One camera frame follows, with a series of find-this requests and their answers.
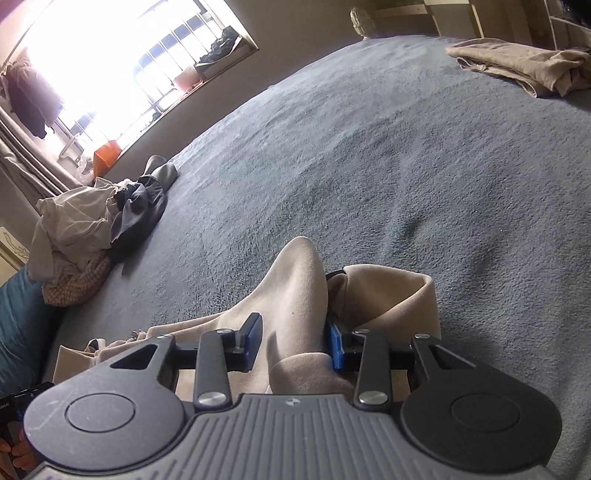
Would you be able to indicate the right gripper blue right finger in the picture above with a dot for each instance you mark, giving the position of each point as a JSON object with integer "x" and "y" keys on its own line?
{"x": 341, "y": 345}

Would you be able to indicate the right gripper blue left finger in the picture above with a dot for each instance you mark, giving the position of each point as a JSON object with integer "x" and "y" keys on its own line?
{"x": 247, "y": 343}

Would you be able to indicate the beige zip hoodie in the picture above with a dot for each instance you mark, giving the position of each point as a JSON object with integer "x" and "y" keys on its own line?
{"x": 294, "y": 298}

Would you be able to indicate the dark clothes on windowsill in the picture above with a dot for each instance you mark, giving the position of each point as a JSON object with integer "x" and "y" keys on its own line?
{"x": 221, "y": 47}

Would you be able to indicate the hanging dark clothes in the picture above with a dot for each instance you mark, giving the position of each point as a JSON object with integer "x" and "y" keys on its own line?
{"x": 30, "y": 96}

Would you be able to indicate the person left hand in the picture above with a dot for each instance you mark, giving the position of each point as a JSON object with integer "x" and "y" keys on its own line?
{"x": 19, "y": 456}

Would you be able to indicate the blue duvet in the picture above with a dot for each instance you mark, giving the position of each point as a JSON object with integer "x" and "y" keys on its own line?
{"x": 27, "y": 331}

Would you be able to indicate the checked pink cloth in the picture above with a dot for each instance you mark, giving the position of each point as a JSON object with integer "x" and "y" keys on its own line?
{"x": 75, "y": 287}

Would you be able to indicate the cream carved headboard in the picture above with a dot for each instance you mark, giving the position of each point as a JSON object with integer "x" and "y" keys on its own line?
{"x": 13, "y": 255}

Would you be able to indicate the dark furry garment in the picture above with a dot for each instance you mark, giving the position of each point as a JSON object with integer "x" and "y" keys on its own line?
{"x": 139, "y": 206}

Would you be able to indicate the pale beige crumpled garment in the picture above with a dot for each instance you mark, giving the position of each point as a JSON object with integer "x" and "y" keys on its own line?
{"x": 73, "y": 229}

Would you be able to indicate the grey-blue bed blanket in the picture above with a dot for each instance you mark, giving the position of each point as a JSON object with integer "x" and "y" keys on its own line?
{"x": 388, "y": 152}

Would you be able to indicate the orange item on windowsill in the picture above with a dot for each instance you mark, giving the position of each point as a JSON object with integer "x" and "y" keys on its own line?
{"x": 105, "y": 157}

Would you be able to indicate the grey curtain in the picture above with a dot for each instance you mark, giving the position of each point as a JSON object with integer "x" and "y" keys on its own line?
{"x": 28, "y": 167}

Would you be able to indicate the folded beige garment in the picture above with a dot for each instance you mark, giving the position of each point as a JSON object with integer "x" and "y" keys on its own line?
{"x": 540, "y": 72}

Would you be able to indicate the cream bed post knob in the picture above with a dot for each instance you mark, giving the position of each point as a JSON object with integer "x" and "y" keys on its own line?
{"x": 363, "y": 24}

